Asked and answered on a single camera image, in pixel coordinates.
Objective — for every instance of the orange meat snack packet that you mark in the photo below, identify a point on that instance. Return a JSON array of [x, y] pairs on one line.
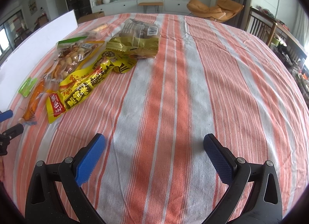
[[33, 101]]

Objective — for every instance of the dark wooden chair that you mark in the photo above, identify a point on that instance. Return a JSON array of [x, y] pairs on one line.
[[259, 24]]

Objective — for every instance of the wall painting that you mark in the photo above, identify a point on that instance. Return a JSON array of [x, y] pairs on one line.
[[32, 5]]

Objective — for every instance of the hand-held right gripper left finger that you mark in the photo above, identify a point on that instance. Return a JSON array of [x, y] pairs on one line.
[[90, 158]]

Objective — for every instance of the wooden bench with metal legs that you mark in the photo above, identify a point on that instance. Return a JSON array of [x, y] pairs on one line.
[[151, 3]]

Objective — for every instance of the yellow snack packet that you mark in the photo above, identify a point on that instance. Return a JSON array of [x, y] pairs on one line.
[[79, 86]]

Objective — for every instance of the clear packet of round snacks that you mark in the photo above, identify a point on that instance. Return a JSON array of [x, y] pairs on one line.
[[74, 55]]

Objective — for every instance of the gold and clear snack packet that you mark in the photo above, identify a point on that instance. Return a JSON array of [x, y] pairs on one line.
[[141, 33]]

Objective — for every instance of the white cardboard box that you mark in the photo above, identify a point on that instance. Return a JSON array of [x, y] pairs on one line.
[[36, 45]]

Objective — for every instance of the beige bar snack packet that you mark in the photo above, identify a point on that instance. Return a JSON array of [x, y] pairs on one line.
[[100, 28]]

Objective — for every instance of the white television cabinet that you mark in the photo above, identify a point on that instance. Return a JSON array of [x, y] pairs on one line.
[[120, 5]]

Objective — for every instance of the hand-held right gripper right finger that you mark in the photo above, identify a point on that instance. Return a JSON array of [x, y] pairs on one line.
[[218, 158]]

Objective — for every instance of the small gold snack packet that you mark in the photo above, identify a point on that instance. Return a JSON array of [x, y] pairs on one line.
[[118, 45]]

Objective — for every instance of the clear packet of brown sticks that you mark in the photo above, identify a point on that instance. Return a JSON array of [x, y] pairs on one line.
[[93, 34]]

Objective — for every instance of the orange striped tablecloth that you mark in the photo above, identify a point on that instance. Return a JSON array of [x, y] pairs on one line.
[[169, 93]]

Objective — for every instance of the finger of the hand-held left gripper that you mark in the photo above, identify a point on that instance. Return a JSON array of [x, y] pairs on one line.
[[6, 115], [13, 131]]

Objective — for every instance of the orange rocking chair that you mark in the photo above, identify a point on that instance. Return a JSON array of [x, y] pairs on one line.
[[212, 9]]

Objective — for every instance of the brown cardboard box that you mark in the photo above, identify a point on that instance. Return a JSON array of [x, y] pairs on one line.
[[93, 16]]

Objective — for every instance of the green snack packet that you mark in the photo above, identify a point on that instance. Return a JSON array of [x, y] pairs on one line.
[[28, 87]]

